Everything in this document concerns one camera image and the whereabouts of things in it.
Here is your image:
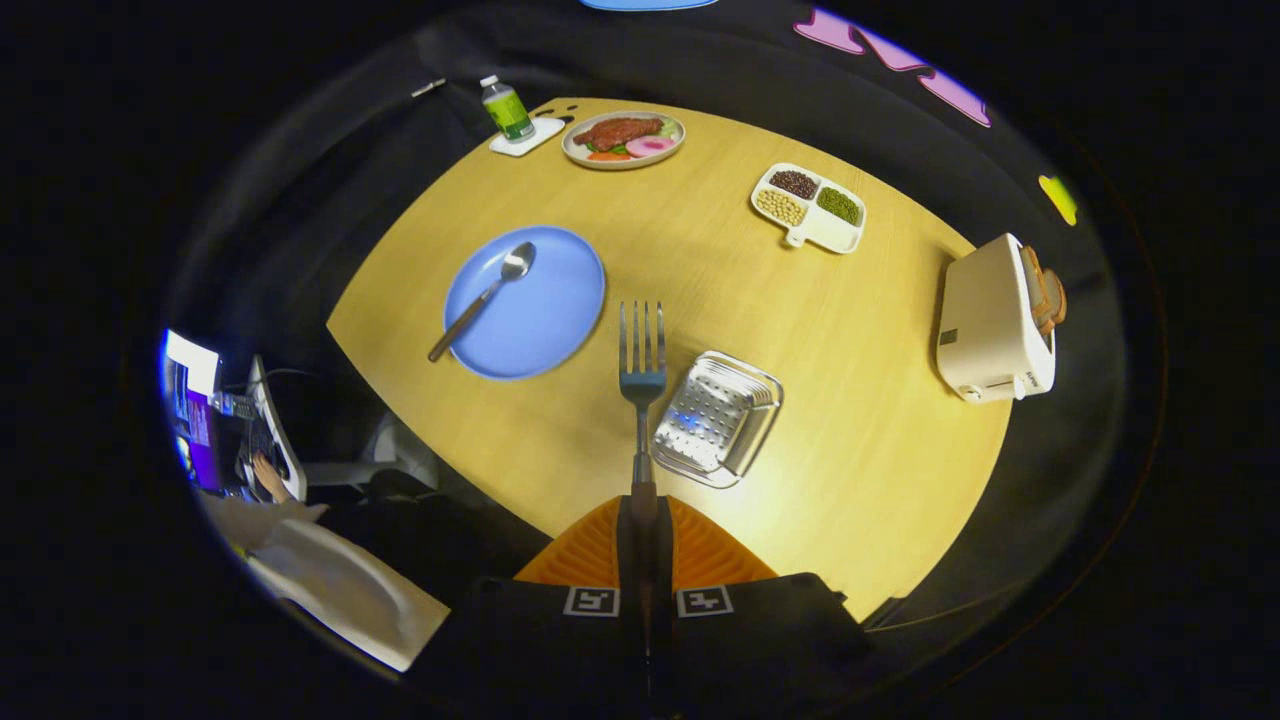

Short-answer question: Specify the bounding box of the white toaster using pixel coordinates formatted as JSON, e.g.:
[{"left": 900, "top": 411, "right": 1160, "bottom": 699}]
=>
[{"left": 936, "top": 233, "right": 1057, "bottom": 404}]

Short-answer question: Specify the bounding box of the blue plate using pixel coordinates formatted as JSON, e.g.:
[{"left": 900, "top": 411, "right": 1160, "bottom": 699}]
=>
[{"left": 443, "top": 225, "right": 608, "bottom": 381}]

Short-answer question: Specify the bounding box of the metal spoon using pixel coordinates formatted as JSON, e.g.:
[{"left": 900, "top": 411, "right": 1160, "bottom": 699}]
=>
[{"left": 428, "top": 241, "right": 537, "bottom": 364}]

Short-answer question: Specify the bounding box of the white square coaster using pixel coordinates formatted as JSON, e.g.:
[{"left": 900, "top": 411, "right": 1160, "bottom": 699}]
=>
[{"left": 488, "top": 117, "right": 567, "bottom": 158}]

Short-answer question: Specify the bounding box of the white chair base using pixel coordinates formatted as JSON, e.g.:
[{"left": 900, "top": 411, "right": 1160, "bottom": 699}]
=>
[{"left": 305, "top": 415, "right": 441, "bottom": 491}]

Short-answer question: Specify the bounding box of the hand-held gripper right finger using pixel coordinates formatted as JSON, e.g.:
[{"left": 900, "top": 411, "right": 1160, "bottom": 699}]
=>
[{"left": 646, "top": 495, "right": 886, "bottom": 713}]

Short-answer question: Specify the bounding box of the pile of yellow beans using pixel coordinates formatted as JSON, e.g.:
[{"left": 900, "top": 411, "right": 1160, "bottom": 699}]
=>
[{"left": 755, "top": 189, "right": 807, "bottom": 227}]

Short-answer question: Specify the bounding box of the beige dinner plate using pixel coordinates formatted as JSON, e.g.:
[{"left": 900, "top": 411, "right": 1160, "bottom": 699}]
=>
[{"left": 561, "top": 110, "right": 687, "bottom": 171}]

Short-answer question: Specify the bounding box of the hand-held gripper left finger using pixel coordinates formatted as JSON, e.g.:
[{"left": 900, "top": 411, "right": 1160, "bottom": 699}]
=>
[{"left": 405, "top": 495, "right": 647, "bottom": 713}]

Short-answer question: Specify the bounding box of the green label drink bottle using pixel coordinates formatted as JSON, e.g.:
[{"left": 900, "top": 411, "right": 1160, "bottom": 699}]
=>
[{"left": 479, "top": 75, "right": 536, "bottom": 143}]

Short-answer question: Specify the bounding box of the brown steak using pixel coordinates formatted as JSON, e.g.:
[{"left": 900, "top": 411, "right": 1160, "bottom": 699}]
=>
[{"left": 572, "top": 117, "right": 665, "bottom": 151}]

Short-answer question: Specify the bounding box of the metal fork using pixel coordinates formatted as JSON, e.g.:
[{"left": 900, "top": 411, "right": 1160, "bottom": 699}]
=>
[{"left": 618, "top": 300, "right": 669, "bottom": 526}]

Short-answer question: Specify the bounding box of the white divided dish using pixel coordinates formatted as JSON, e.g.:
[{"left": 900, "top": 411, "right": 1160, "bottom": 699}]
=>
[{"left": 750, "top": 163, "right": 868, "bottom": 255}]

